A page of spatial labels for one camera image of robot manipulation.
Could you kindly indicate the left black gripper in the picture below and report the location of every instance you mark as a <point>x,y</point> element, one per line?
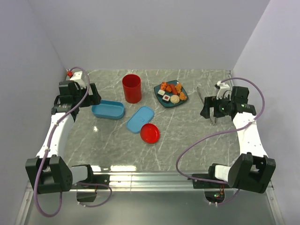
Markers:
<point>93,99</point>

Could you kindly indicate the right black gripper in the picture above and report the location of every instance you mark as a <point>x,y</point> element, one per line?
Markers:
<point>210,102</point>

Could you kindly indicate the metal food tongs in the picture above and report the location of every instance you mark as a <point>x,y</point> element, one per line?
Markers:
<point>212,121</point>

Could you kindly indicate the orange fried nugget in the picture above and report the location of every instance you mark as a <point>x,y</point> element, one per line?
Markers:
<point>178,87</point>
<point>182,96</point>

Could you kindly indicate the white steamed bun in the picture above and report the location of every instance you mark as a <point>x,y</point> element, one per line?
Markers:
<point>174,99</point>

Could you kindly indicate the orange fried nugget back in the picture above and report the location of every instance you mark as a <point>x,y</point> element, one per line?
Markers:
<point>178,87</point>

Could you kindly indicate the red sausage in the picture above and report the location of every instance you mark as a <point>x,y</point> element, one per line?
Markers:
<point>174,90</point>

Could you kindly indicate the orange grilled salmon piece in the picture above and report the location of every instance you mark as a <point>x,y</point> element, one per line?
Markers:
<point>163,86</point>

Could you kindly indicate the orange fried shrimp piece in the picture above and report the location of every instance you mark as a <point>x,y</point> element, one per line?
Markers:
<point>168,89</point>

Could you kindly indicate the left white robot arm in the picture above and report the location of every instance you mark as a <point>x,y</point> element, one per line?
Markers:
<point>48,172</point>

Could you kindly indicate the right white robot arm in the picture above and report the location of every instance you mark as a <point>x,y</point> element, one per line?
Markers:
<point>253,169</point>

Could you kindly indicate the blue lunch box base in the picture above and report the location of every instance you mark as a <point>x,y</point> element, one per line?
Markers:
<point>108,109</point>

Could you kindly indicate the blue lunch box lid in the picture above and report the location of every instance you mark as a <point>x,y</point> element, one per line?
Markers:
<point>141,117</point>

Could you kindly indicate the red ribbed cup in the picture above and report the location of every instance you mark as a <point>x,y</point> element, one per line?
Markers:
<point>132,88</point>

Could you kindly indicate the sushi roll red centre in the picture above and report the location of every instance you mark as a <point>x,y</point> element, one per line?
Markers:
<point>166,98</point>

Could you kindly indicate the sushi roll white centre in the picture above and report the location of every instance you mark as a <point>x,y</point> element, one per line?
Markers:
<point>161,93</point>

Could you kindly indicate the dark teal square plate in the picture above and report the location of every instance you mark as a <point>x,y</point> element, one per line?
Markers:
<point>170,94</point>

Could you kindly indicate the red round cup lid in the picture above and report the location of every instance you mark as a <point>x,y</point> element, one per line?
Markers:
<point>150,133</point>

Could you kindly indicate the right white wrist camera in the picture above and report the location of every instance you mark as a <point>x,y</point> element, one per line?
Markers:
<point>223,89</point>

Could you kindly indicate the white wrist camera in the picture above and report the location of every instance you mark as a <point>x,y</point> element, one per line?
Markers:
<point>78,77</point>
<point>223,89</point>

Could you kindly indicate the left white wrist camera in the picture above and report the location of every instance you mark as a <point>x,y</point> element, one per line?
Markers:
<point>78,77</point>

